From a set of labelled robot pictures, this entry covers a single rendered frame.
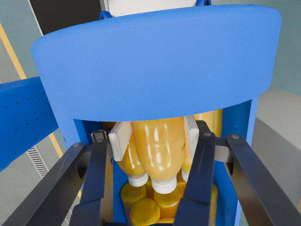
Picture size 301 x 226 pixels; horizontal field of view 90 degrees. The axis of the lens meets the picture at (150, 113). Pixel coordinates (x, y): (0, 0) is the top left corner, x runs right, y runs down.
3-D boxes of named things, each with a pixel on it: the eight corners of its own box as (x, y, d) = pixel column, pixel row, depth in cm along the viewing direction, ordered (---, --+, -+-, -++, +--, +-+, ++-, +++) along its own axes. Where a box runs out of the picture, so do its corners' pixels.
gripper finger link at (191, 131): (189, 129, 12) (199, 129, 12) (182, 103, 19) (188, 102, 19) (190, 159, 13) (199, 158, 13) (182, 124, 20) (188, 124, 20)
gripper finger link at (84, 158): (107, 168, 13) (73, 169, 13) (122, 136, 17) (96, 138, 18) (102, 153, 12) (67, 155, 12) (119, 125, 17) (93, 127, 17)
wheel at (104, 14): (111, 7, 30) (101, 7, 29) (116, 32, 32) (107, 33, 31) (105, 14, 34) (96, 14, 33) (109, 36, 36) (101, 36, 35)
